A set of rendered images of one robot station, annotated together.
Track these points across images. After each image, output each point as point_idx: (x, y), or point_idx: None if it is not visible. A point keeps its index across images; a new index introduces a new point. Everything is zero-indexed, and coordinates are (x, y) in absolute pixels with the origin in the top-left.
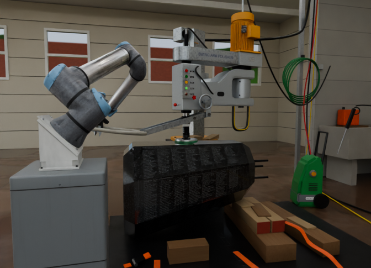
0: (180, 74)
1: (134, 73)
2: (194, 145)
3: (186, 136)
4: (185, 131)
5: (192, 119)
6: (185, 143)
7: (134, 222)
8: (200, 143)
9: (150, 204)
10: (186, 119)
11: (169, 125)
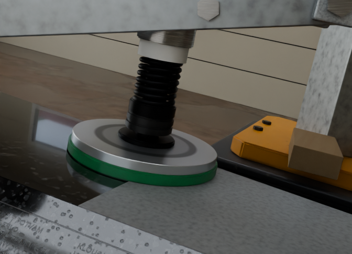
0: None
1: None
2: (64, 212)
3: (139, 123)
4: (140, 88)
5: (190, 11)
6: (77, 168)
7: None
8: (161, 210)
9: None
10: (139, 3)
11: (3, 17)
